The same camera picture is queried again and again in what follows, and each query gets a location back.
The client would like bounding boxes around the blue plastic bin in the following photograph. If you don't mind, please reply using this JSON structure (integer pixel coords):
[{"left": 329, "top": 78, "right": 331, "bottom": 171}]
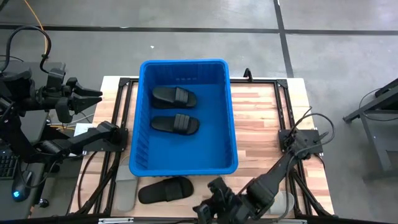
[{"left": 129, "top": 58, "right": 239, "bottom": 177}]

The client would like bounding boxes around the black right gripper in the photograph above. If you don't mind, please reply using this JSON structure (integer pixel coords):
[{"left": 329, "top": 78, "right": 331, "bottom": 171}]
[{"left": 192, "top": 177, "right": 259, "bottom": 224}]

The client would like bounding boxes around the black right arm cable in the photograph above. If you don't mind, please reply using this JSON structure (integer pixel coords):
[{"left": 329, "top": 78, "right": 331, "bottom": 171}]
[{"left": 284, "top": 106, "right": 336, "bottom": 162}]

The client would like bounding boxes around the yellow cable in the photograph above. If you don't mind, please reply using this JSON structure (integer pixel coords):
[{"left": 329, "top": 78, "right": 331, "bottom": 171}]
[{"left": 23, "top": 0, "right": 50, "bottom": 56}]

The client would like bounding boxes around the black keyboard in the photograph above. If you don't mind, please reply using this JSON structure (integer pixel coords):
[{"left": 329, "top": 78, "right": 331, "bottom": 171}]
[{"left": 0, "top": 149, "right": 19, "bottom": 180}]

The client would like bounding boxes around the black metal stand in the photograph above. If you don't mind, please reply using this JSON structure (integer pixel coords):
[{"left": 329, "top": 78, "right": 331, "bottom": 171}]
[{"left": 343, "top": 77, "right": 398, "bottom": 175}]

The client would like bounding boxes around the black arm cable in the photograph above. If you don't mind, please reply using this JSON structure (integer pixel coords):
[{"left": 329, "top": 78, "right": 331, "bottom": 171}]
[
  {"left": 284, "top": 106, "right": 336, "bottom": 162},
  {"left": 6, "top": 24, "right": 53, "bottom": 74}
]

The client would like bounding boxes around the white paper sheet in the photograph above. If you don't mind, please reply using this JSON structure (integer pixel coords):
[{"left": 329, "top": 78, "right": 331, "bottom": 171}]
[{"left": 73, "top": 123, "right": 94, "bottom": 138}]

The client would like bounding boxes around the dark grey desk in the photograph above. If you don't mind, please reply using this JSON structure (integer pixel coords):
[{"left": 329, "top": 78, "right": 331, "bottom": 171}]
[{"left": 0, "top": 139, "right": 53, "bottom": 220}]

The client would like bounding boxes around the black computer mouse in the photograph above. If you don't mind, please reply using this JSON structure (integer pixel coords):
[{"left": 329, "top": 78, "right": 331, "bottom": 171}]
[{"left": 11, "top": 170, "right": 34, "bottom": 203}]

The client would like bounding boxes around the grey rubber slide sandal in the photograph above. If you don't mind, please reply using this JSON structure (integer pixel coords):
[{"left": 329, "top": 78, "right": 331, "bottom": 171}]
[
  {"left": 114, "top": 157, "right": 140, "bottom": 213},
  {"left": 269, "top": 190, "right": 295, "bottom": 216}
]

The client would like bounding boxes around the black aluminium table frame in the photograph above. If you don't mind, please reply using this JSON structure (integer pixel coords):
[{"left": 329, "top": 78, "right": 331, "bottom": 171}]
[{"left": 74, "top": 77, "right": 335, "bottom": 218}]

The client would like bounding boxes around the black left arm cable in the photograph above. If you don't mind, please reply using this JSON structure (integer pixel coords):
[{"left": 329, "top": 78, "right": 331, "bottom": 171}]
[{"left": 6, "top": 24, "right": 53, "bottom": 74}]

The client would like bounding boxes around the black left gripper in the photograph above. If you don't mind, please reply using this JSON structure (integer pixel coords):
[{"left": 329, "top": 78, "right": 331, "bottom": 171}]
[{"left": 39, "top": 81, "right": 103, "bottom": 124}]

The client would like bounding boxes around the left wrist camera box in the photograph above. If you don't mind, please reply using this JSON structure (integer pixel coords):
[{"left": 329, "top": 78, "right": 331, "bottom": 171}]
[{"left": 45, "top": 68, "right": 67, "bottom": 91}]

